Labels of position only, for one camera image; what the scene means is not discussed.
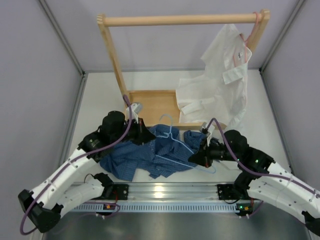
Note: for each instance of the pink wire hanger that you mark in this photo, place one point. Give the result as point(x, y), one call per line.
point(246, 47)

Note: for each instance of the light blue wire hanger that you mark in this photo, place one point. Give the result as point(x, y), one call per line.
point(167, 146)

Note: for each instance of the perforated cable duct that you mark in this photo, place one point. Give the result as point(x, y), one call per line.
point(163, 207)

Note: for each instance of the aluminium mounting rail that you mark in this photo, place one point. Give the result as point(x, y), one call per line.
point(165, 191)

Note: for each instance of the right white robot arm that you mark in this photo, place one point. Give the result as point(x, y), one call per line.
point(263, 178)

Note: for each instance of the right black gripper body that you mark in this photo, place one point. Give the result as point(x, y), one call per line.
point(217, 152)

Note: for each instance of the white shirt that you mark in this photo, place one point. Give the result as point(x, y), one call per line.
point(221, 91)

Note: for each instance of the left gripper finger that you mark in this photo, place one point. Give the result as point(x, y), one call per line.
point(145, 130)
point(139, 139)

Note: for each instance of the blue checked shirt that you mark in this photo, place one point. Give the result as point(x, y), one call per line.
point(127, 157)

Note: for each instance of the left aluminium frame post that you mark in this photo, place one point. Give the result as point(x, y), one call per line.
point(57, 29)

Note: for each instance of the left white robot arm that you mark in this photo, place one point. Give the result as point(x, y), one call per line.
point(47, 203)

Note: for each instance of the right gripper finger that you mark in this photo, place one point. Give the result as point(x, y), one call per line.
point(203, 147)
point(199, 159)

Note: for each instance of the right aluminium frame post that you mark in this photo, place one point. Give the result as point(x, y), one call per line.
point(293, 14)

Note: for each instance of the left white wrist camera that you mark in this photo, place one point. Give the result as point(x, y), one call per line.
point(136, 108)

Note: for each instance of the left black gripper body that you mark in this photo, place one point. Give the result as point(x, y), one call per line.
point(135, 129)

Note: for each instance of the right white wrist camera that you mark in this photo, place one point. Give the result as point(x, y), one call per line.
point(207, 129)

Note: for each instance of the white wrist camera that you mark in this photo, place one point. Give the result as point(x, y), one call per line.
point(136, 108)
point(207, 129)

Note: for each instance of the aluminium frame post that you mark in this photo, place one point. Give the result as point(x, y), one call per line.
point(57, 29)
point(293, 14)

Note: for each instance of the wooden clothes rack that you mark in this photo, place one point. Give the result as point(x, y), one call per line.
point(159, 102)

